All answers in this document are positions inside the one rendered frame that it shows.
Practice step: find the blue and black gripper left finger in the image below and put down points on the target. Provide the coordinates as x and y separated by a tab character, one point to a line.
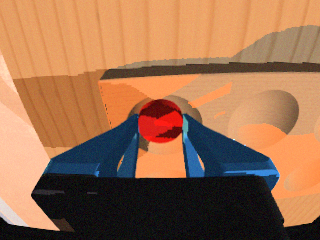
101	155

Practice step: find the red disc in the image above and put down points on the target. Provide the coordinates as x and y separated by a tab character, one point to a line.
160	121

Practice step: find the orange tray with round pockets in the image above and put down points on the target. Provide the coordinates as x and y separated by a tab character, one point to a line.
273	108

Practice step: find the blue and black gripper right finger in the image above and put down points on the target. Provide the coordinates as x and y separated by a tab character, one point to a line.
221	155

